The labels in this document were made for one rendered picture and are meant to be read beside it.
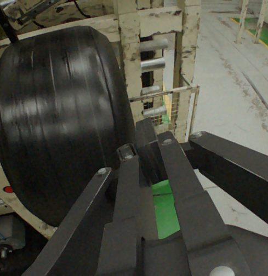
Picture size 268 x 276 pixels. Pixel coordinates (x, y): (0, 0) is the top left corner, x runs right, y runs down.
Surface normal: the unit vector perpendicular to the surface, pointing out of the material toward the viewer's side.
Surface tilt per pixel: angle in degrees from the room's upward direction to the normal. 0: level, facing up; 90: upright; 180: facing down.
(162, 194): 0
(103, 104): 46
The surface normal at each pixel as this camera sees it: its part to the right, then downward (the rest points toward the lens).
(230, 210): -0.07, -0.68
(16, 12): 0.26, 0.69
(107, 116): 0.39, -0.01
